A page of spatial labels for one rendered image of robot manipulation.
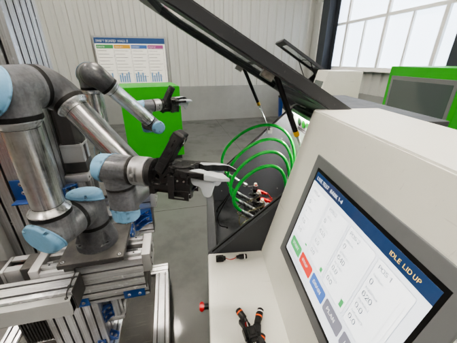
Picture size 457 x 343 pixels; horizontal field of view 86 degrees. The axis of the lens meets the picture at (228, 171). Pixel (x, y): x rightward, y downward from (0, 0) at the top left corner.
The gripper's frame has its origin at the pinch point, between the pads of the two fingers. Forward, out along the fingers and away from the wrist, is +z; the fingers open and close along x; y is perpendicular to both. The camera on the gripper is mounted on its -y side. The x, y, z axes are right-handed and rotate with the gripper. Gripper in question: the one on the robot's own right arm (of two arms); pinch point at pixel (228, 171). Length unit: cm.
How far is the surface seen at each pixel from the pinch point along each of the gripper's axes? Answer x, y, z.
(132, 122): -313, 29, -232
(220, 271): -21, 45, -6
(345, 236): 2.1, 11.5, 26.9
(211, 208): -65, 42, -23
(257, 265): -27, 44, 7
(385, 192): 5.5, -0.5, 31.1
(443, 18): -442, -144, 239
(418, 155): 7.5, -8.3, 33.9
